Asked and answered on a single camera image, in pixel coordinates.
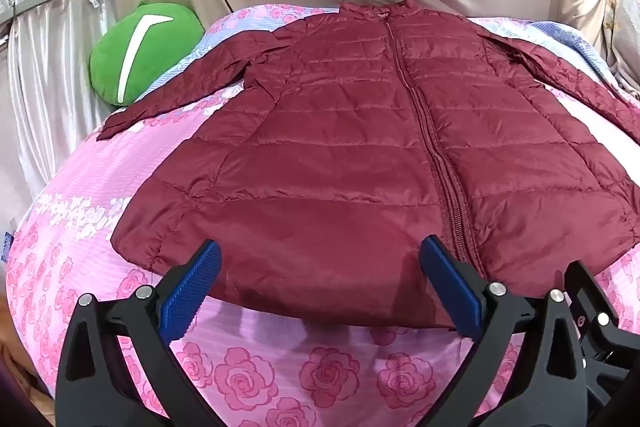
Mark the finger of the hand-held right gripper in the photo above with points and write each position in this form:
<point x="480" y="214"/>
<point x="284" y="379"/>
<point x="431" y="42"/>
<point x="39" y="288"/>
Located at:
<point x="592" y="292"/>

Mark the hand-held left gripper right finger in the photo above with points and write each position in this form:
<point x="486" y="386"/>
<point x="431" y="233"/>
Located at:
<point x="450" y="287"/>

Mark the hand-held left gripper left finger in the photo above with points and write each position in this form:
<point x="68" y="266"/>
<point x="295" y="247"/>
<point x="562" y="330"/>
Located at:
<point x="192" y="287"/>

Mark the maroon quilted puffer jacket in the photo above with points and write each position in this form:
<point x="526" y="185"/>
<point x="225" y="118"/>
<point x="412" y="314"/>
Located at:
<point x="340" y="157"/>

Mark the pink floral bed sheet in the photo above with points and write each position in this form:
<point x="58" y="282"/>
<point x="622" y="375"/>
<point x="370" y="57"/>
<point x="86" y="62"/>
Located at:
<point x="90" y="207"/>

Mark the green round plush cushion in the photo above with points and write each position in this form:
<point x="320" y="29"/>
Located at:
<point x="155" y="52"/>

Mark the pale floral curtain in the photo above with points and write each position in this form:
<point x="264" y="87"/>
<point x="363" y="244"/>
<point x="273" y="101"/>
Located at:
<point x="622" y="32"/>

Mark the silver satin curtain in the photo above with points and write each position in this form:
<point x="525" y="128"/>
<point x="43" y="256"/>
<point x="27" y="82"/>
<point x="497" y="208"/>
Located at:
<point x="50" y="67"/>

